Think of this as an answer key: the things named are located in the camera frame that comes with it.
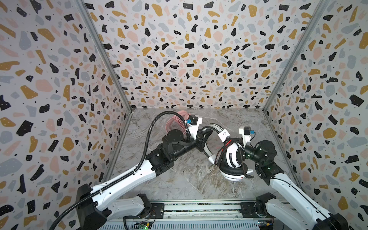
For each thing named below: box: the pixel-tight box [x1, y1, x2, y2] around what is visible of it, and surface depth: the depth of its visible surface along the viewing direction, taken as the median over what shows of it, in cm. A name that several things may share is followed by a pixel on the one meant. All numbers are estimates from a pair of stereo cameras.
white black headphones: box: [202, 123, 254, 182], surface depth 53 cm
